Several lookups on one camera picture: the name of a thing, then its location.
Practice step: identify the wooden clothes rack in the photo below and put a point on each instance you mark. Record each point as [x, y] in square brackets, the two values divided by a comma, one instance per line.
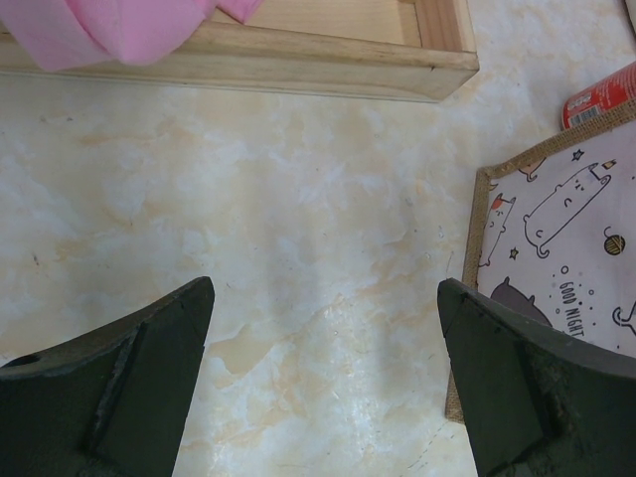
[409, 50]

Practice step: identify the red can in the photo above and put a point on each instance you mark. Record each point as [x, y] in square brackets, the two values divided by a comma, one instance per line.
[602, 96]

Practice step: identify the pink shirt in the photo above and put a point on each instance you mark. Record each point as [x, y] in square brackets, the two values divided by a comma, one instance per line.
[65, 34]

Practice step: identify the brown canvas tote bag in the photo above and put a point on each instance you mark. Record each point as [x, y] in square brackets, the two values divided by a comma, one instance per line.
[552, 231]

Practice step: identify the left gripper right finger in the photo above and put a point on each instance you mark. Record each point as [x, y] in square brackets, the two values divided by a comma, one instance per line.
[536, 402]

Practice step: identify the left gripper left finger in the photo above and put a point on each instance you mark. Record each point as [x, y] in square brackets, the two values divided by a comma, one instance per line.
[113, 401]

